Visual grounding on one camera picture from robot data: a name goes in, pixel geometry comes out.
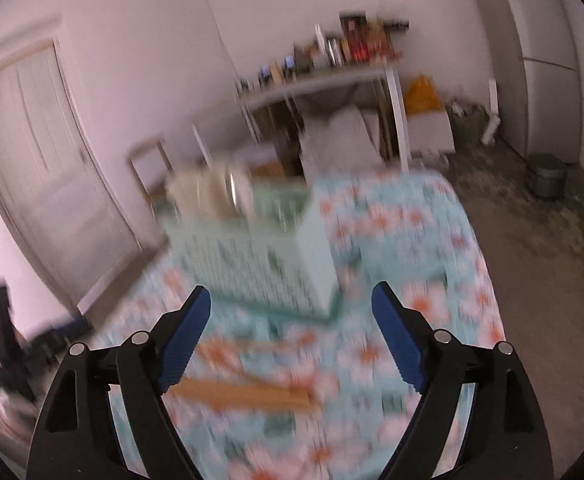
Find orange plastic bag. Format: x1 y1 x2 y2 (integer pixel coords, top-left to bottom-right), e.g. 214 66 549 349
403 75 446 114

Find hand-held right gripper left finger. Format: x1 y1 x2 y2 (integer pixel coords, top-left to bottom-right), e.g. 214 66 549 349
26 285 213 480

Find white panel door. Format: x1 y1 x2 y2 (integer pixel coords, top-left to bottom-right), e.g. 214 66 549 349
0 37 144 313

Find green plastic utensil basket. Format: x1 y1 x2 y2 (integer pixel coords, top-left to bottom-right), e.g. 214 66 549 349
163 179 341 319

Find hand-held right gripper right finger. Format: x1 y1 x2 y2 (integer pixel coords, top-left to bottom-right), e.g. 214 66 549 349
371 281 555 480

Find grey refrigerator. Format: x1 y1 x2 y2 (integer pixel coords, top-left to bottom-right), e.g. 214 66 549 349
463 0 584 165

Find metal tin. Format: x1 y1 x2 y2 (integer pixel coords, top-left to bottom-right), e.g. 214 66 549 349
324 36 344 67

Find pile of wooden chopsticks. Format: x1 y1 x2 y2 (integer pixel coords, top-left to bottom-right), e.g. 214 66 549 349
169 336 324 417

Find metal pot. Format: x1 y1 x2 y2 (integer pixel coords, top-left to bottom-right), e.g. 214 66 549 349
526 154 569 197

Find floral blue blanket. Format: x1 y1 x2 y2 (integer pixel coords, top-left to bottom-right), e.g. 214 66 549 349
87 170 507 480

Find red drink bottles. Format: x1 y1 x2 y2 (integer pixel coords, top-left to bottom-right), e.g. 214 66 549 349
348 34 389 64

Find long white table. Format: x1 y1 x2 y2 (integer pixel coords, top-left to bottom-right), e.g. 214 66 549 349
191 61 412 172

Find white pillow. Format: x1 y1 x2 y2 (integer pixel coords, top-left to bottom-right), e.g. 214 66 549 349
298 106 384 177

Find wooden chair with dark seat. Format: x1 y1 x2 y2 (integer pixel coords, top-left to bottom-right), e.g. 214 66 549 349
128 134 175 203

